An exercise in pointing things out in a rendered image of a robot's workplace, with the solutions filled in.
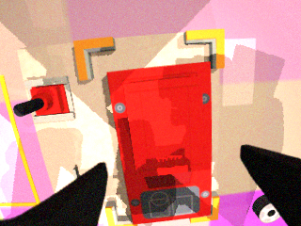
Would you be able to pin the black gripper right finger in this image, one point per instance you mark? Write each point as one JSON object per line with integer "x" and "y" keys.
{"x": 278, "y": 176}

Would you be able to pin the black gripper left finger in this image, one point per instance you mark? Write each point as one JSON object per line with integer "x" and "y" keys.
{"x": 79, "y": 203}

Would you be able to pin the black toy car tyre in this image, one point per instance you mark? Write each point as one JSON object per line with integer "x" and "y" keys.
{"x": 264, "y": 210}

